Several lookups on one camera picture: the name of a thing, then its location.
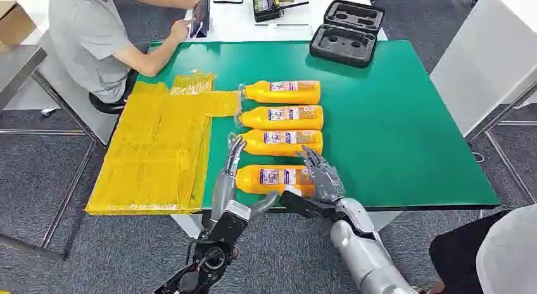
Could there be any steel bench with frame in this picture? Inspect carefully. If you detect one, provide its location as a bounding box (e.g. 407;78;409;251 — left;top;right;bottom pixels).
0;44;104;262

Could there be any seated person's right hand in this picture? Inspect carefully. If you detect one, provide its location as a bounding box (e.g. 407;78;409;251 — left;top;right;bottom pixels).
170;19;194;43

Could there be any steel floor frame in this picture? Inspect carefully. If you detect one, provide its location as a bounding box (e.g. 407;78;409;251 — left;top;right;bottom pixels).
463;81;537;205

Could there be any green table mat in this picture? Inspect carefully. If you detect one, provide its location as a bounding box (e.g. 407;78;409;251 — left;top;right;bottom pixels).
138;40;501;212

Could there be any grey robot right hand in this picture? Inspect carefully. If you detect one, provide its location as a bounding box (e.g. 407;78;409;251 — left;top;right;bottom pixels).
298;146;346;204

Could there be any black stool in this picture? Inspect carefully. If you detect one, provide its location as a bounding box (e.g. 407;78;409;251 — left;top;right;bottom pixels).
88;68;139;115

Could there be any black tablet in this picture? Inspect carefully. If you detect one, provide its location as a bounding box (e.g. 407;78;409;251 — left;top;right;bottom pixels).
189;0;212;39

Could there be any seated person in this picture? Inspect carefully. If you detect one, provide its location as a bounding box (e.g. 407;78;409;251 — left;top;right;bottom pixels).
48;0;205;105

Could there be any person in white top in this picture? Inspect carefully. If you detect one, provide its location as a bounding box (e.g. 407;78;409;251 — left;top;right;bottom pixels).
419;203;537;294

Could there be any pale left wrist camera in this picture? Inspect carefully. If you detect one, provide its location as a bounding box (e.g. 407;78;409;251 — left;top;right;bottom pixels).
226;200;251;222

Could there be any white partition panel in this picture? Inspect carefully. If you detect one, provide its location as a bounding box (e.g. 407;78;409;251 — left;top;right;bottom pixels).
429;0;537;137
4;29;120;147

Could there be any black foam-lined open case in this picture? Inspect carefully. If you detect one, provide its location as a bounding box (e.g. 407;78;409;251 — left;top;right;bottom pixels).
309;0;387;69

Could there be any orange drink bottle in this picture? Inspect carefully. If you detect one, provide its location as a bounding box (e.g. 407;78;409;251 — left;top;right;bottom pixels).
234;165;316;198
238;80;322;105
227;129;324;157
234;105;324;131

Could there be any black radio with antennas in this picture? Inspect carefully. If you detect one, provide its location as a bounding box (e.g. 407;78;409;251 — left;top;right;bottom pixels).
252;0;310;23

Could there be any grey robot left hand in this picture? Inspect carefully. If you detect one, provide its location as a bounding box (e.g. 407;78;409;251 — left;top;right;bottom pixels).
210;136;280;232

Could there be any large cardboard box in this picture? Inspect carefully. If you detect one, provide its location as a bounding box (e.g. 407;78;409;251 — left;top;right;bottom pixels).
0;0;38;48

